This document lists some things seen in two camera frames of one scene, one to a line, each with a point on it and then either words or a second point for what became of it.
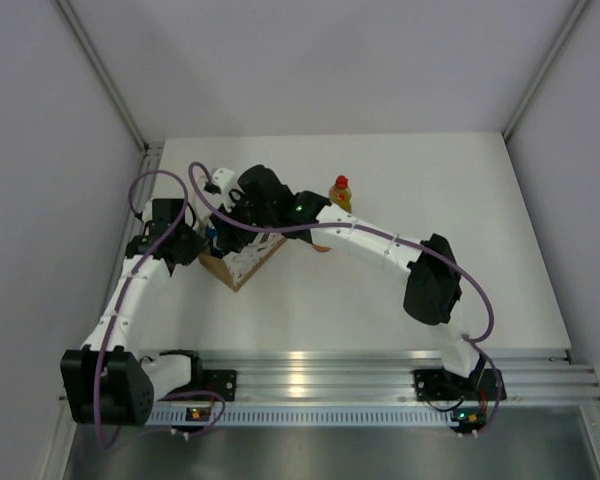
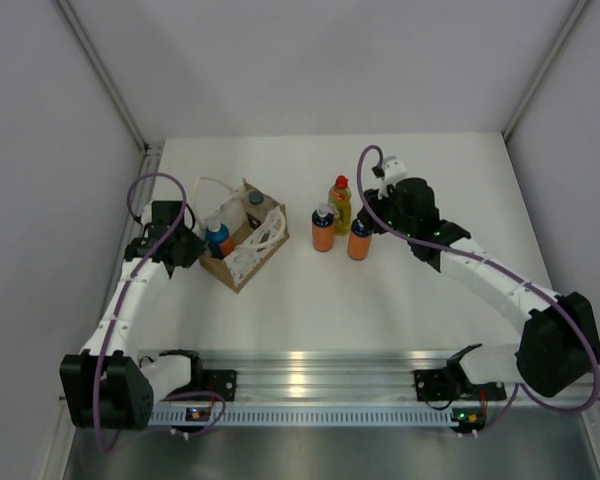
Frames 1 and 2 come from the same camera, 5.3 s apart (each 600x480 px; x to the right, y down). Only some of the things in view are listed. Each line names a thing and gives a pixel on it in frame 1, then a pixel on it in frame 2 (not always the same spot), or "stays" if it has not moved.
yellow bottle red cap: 341,194 stays
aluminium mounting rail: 553,376 stays
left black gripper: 197,243 stays
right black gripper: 229,237 → 375,204
